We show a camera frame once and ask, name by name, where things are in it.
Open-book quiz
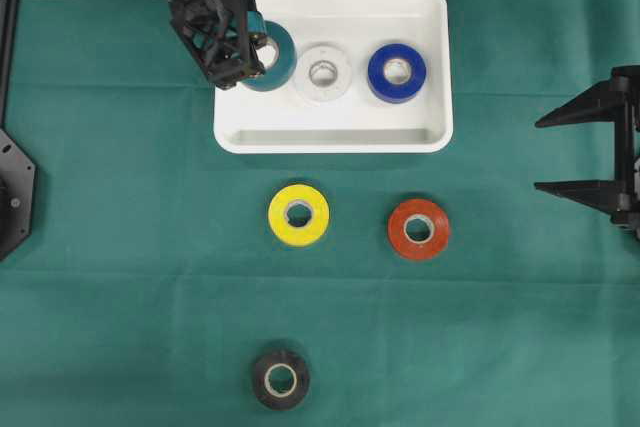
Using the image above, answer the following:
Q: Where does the blue tape roll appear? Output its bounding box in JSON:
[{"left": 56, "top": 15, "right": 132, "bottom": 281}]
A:
[{"left": 367, "top": 43, "right": 427, "bottom": 104}]

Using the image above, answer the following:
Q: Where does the green tape roll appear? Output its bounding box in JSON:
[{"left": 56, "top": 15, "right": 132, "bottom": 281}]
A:
[{"left": 242, "top": 20, "right": 297, "bottom": 92}]

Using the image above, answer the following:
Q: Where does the yellow tape roll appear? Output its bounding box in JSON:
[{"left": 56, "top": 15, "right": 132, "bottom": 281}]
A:
[{"left": 267, "top": 184, "right": 330, "bottom": 247}]

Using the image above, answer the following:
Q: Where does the white plastic case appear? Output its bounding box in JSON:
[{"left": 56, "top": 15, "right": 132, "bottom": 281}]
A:
[{"left": 213, "top": 0, "right": 454, "bottom": 154}]

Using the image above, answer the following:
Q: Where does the white tape roll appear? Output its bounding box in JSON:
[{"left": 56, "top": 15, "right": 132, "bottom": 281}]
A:
[{"left": 293, "top": 43, "right": 353, "bottom": 103}]

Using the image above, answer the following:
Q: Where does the green table cloth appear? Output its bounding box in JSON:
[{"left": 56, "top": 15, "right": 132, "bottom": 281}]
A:
[{"left": 1, "top": 0, "right": 639, "bottom": 426}]

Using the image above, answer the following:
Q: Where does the black tape roll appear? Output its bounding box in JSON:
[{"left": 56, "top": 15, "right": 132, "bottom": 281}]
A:
[{"left": 251, "top": 348, "right": 311, "bottom": 411}]

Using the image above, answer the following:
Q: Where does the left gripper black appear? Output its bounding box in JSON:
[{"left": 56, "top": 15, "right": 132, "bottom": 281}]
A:
[{"left": 169, "top": 0, "right": 268, "bottom": 90}]

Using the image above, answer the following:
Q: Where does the black aluminium frame rail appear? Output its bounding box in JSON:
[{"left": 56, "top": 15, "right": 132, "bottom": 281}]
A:
[{"left": 0, "top": 0, "right": 19, "bottom": 126}]

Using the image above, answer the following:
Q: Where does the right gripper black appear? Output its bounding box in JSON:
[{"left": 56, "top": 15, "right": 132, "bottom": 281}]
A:
[{"left": 534, "top": 65, "right": 639, "bottom": 240}]

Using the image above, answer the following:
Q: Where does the red tape roll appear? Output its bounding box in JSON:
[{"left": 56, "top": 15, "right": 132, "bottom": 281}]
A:
[{"left": 387, "top": 198, "right": 451, "bottom": 261}]

